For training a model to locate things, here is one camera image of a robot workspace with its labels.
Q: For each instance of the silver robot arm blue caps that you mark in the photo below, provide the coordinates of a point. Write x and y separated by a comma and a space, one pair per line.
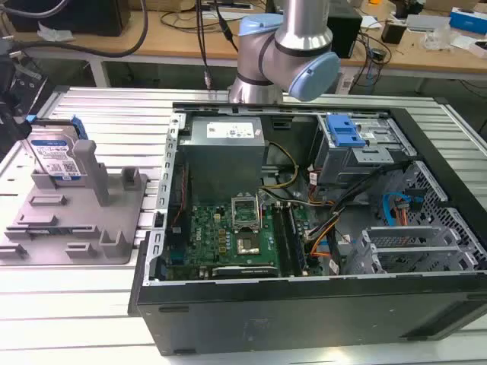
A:
283, 49

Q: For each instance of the hard disk in blue carrier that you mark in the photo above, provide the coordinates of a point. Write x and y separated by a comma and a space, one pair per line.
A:
51, 152

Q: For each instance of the blue disk bay latch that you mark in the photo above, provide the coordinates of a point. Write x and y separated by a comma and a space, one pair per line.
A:
344, 131

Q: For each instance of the grey metal disk bay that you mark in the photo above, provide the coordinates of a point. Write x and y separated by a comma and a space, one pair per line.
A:
342, 163

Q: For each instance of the large black equipment case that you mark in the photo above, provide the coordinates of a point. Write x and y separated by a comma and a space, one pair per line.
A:
68, 15

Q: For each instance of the grey plastic parts rack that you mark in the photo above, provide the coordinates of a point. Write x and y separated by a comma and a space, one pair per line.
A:
76, 213

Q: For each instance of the wooden desk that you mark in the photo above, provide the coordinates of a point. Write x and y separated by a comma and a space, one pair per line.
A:
171, 42

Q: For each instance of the grey power supply unit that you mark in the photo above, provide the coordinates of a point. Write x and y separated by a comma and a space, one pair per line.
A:
222, 167

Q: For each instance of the green motherboard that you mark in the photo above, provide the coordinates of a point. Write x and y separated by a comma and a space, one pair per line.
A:
213, 239

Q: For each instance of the CPU socket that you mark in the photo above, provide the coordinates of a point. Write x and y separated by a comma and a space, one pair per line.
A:
248, 245

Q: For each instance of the black RAM slot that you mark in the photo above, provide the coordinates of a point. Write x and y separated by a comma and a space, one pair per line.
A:
296, 239
281, 239

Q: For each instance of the black box on desk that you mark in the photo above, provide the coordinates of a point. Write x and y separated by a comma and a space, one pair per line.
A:
344, 32

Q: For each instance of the black open PC case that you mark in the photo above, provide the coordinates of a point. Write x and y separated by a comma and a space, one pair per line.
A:
289, 315

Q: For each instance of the small black cube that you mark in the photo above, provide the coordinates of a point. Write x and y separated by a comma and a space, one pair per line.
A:
393, 32

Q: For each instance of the blue cardboard box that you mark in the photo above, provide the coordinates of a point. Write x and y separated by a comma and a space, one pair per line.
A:
468, 18

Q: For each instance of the silver expansion slot bracket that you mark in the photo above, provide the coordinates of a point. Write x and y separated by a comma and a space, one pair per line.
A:
399, 232
414, 254

